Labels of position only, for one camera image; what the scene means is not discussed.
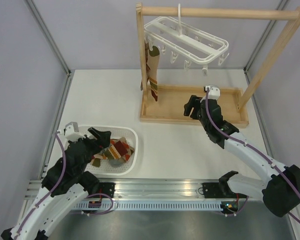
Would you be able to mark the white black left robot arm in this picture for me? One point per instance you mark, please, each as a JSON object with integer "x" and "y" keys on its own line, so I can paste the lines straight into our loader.
{"x": 65, "y": 185}

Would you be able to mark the beige sock olive toe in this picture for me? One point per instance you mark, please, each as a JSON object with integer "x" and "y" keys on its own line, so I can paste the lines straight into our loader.
{"x": 108, "y": 154}
{"x": 152, "y": 64}

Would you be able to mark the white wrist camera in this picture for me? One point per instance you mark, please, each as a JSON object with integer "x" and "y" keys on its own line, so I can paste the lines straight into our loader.
{"x": 213, "y": 92}
{"x": 71, "y": 132}

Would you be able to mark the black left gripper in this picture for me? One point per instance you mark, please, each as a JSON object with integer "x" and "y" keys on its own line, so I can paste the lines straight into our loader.
{"x": 103, "y": 139}

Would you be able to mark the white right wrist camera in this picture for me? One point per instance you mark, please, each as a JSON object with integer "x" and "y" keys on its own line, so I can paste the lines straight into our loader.
{"x": 213, "y": 92}

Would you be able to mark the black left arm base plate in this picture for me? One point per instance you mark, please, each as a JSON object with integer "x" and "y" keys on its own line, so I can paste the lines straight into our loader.
{"x": 107, "y": 188}

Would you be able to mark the aluminium mounting rail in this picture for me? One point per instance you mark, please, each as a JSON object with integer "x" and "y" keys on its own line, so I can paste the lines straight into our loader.
{"x": 182, "y": 189}

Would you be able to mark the white perforated plastic basket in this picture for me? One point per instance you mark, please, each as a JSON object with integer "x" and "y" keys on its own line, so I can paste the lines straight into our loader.
{"x": 116, "y": 133}

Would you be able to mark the white plastic clip hanger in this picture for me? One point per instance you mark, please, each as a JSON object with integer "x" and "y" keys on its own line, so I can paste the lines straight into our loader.
{"x": 195, "y": 45}

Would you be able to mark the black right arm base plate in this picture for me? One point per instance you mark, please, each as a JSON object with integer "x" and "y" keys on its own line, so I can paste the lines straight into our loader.
{"x": 211, "y": 190}

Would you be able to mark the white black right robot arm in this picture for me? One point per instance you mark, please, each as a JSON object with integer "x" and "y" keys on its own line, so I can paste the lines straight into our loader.
{"x": 278, "y": 185}

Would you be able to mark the wooden hanging rack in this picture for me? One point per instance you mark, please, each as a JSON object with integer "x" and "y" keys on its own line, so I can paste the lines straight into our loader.
{"x": 175, "y": 104}

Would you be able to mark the white slotted cable duct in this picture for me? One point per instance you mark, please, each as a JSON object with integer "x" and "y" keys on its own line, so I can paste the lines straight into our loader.
{"x": 147, "y": 205}

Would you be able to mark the grey sock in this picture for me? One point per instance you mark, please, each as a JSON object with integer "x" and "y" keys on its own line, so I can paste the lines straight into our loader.
{"x": 116, "y": 163}

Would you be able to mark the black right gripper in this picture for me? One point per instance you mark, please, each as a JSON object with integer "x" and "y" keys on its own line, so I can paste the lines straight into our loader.
{"x": 194, "y": 102}

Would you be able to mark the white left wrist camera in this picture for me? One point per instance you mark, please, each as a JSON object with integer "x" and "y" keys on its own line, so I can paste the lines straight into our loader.
{"x": 71, "y": 132}

